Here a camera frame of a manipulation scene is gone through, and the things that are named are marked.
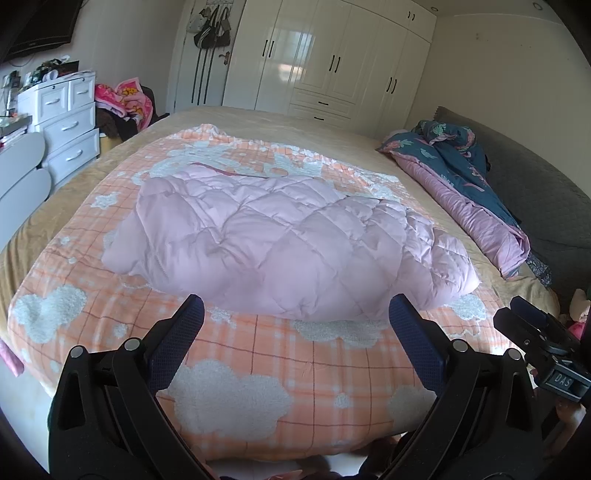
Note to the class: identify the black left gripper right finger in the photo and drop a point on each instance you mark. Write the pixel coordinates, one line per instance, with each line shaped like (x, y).
(484, 423)

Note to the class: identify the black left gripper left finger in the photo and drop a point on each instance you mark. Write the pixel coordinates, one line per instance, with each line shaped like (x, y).
(105, 421)

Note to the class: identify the pink quilted jacket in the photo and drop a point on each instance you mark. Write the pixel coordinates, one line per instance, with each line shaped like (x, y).
(290, 247)

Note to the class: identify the white bedroom door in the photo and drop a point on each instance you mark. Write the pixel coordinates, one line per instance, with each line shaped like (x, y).
(198, 77)

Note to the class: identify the grey upholstered headboard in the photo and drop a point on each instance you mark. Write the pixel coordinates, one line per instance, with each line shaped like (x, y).
(552, 210)

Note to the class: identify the blue floral pink quilt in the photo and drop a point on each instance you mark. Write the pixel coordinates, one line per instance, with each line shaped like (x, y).
(447, 161)

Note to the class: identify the bed with beige sheet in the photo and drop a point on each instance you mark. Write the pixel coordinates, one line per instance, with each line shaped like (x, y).
(300, 124)

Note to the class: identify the grey rounded chair backs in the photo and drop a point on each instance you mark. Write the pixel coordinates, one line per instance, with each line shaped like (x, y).
(25, 185)

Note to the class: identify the white plastic drawer cabinet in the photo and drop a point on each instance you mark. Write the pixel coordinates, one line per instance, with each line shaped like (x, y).
(63, 111)

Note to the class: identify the pink cartoon blanket pile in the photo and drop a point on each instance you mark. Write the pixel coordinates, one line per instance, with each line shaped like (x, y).
(127, 101)

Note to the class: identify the white glossy wardrobe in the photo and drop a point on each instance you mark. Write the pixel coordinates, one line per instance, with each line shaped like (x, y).
(352, 65)

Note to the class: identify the dark bags hanging on door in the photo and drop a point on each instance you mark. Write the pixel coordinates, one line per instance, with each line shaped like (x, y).
(211, 28)

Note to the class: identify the black wall television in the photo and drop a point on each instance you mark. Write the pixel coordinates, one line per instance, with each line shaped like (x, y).
(29, 27)

